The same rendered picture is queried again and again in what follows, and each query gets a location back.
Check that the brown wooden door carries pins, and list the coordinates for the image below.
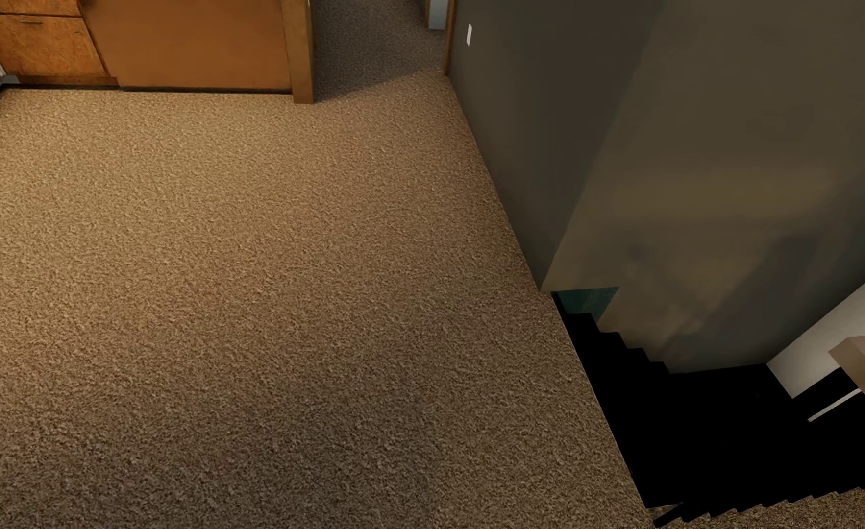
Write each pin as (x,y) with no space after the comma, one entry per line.
(190,40)

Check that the teal panel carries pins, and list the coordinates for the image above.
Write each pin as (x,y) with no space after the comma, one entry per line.
(586,300)

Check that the light blue distant object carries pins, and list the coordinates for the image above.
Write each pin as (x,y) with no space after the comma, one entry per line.
(437,13)

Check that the white box block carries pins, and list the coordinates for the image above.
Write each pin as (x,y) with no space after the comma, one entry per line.
(836,342)

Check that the wooden drawer cabinet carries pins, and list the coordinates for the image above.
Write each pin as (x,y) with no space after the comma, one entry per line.
(32,40)

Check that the wooden door frame post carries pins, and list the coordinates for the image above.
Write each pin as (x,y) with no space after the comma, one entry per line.
(298,48)

